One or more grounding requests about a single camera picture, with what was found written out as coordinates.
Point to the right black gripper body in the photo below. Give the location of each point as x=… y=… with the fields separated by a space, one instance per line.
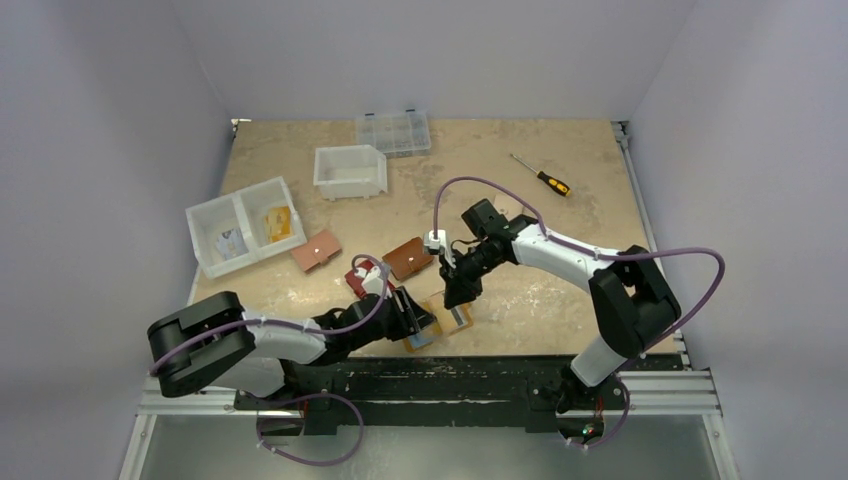
x=461 y=280

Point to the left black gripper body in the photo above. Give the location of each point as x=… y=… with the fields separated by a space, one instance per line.
x=394 y=325

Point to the light blue credit card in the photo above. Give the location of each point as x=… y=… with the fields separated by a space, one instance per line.
x=422 y=339

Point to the orange card holder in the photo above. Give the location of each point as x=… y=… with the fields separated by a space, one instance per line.
x=434 y=304

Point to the gold credit card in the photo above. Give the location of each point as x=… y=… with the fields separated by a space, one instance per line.
x=277 y=224

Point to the white VIP credit card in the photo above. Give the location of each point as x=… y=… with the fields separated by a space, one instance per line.
x=230 y=244

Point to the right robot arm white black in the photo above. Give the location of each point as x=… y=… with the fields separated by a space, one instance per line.
x=633 y=303

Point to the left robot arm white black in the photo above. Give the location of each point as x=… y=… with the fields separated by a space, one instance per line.
x=217 y=342

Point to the beige card holder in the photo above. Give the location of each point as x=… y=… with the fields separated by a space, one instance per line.
x=507 y=206

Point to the dark red card holder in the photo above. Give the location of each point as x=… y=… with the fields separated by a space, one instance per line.
x=350 y=281

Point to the brown leather card holder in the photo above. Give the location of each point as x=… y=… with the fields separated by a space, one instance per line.
x=408 y=259

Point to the pink tan card holder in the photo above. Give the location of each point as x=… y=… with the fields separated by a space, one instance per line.
x=317 y=251

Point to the yellow black screwdriver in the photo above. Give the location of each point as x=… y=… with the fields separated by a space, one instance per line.
x=556 y=185

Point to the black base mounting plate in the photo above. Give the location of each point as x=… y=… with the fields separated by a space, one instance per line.
x=533 y=392

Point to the clear compartment organizer box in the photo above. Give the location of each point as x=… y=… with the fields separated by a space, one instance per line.
x=395 y=135

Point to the white small open bin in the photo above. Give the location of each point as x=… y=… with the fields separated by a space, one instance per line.
x=357 y=171

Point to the white two-compartment bin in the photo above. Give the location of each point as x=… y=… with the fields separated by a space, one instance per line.
x=245 y=209

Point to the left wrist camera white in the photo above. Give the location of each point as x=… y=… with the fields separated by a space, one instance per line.
x=368 y=279

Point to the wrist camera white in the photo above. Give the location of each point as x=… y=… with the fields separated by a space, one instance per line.
x=368 y=279
x=437 y=243

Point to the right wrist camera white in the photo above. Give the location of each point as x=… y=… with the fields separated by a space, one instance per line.
x=437 y=243

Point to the aluminium frame rail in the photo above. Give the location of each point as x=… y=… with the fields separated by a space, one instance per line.
x=652 y=393

